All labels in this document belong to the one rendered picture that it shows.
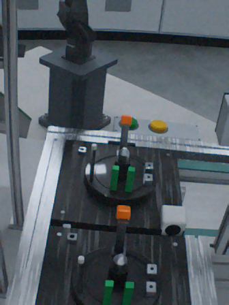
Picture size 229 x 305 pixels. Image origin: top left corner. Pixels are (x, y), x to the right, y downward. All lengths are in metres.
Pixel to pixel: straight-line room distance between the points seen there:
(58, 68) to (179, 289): 0.61
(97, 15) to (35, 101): 2.59
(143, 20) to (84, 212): 3.23
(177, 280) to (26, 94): 0.82
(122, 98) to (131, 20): 2.59
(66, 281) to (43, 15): 3.28
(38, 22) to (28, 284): 3.29
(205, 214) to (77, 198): 0.27
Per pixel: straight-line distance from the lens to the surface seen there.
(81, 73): 1.03
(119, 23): 3.89
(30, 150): 1.11
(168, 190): 0.86
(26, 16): 3.83
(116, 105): 1.31
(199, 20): 4.05
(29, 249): 0.75
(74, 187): 0.84
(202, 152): 1.00
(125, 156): 0.81
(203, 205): 0.93
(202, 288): 0.74
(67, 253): 0.73
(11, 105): 0.73
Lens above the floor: 1.53
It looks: 37 degrees down
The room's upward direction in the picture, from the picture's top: 7 degrees clockwise
